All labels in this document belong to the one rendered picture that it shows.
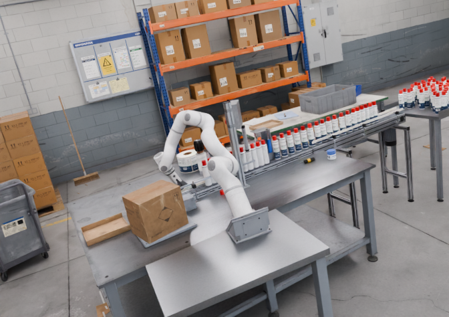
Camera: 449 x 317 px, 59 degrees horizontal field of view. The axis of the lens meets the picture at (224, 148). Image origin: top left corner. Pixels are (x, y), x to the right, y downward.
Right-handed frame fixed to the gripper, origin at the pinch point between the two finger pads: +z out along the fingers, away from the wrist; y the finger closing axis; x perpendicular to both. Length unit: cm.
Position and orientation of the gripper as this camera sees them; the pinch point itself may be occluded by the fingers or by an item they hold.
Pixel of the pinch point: (180, 186)
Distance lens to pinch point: 302.4
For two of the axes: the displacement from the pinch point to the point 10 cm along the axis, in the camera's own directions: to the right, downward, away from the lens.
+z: 4.7, 7.8, 4.1
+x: -7.5, 6.0, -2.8
